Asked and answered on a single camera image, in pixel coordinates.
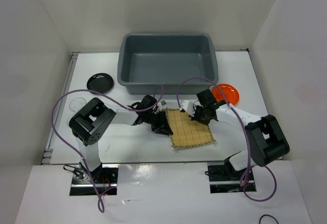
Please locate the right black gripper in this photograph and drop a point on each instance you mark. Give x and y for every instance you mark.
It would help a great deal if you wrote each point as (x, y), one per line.
(206, 122)

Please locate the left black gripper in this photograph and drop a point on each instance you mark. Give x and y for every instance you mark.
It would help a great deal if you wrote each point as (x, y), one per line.
(162, 126)

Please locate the woven bamboo mat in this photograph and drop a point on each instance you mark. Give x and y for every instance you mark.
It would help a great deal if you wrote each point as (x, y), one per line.
(186, 132)

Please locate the orange round plate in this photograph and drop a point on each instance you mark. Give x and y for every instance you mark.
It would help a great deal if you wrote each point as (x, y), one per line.
(229, 91)

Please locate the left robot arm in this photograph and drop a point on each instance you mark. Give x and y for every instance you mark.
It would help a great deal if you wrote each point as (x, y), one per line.
(89, 124)

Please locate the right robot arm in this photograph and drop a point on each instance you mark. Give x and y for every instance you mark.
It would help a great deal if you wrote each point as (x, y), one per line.
(264, 137)

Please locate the grey plastic bin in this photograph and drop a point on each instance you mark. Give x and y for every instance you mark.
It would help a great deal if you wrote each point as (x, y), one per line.
(183, 63)

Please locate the black round plate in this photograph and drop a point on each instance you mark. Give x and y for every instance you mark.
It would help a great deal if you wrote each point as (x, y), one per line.
(100, 82)

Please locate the clear glass dish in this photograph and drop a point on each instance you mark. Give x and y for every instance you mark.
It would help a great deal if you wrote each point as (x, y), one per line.
(76, 104)

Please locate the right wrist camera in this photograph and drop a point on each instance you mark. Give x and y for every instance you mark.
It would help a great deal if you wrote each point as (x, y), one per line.
(188, 107)

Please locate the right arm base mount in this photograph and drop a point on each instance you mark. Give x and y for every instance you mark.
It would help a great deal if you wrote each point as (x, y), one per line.
(223, 179)

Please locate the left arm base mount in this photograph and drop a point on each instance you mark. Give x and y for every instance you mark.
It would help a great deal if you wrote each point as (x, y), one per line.
(106, 180)

